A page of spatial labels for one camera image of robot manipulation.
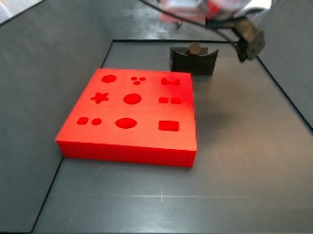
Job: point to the brown hexagon peg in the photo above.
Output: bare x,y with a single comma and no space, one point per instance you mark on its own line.
194,49

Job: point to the dark curved holder stand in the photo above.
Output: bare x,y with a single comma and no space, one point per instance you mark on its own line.
196,64

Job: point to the red shape sorter block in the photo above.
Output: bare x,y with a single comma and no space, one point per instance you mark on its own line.
132,117

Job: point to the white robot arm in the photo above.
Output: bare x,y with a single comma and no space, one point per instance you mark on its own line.
216,10

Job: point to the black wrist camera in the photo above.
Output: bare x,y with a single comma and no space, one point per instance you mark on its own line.
250,37

